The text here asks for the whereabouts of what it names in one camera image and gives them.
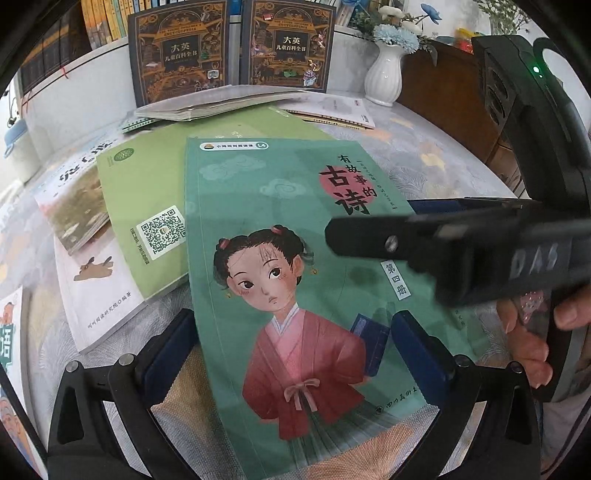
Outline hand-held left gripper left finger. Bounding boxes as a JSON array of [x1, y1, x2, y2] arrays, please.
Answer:
[[46, 308, 199, 480]]

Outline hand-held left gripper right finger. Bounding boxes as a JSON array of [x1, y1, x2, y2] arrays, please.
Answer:
[[392, 310, 541, 480]]

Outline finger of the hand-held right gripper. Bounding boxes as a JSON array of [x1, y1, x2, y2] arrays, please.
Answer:
[[325, 210, 444, 269], [409, 198, 532, 217]]

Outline teal book with girl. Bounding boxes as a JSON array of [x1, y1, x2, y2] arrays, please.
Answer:
[[185, 135, 490, 480]]

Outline light green paperback book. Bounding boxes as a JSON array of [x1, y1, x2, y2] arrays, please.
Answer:
[[96, 107, 335, 303]]

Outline row of yellow spine books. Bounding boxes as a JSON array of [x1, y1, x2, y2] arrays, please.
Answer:
[[81, 0, 160, 51]]

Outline person's right hand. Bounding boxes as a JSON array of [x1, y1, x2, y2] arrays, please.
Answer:
[[496, 286, 591, 389]]

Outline white book with brown animal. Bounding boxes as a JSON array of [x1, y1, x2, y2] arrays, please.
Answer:
[[54, 226, 151, 356]]

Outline brown wooden cabinet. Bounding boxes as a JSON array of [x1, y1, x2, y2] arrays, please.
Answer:
[[397, 39, 513, 167]]

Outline thin white booklet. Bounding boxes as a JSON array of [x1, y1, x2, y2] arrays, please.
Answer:
[[279, 97, 377, 131]]

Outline white ribbed vase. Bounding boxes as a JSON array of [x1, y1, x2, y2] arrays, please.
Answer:
[[364, 42, 408, 108]]

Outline cartoon cover book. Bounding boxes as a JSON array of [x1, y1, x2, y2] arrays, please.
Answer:
[[0, 286, 49, 480]]

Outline blue white artificial flowers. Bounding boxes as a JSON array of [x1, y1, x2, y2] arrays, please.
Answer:
[[355, 2, 444, 63]]

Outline landscape picture cover book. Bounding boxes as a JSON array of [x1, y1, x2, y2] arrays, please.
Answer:
[[34, 131, 114, 257]]

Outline dark ornate encyclopedia book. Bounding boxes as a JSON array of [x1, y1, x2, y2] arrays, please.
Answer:
[[127, 0, 241, 108], [239, 0, 337, 93]]

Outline open white paperback book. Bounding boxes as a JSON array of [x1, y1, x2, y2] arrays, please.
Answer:
[[134, 84, 308, 123]]

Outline water bottle with blue lid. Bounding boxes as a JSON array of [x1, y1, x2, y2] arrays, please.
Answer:
[[2, 108, 28, 160]]

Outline dark boxed book set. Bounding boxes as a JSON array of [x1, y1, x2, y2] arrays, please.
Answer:
[[16, 9, 95, 95]]

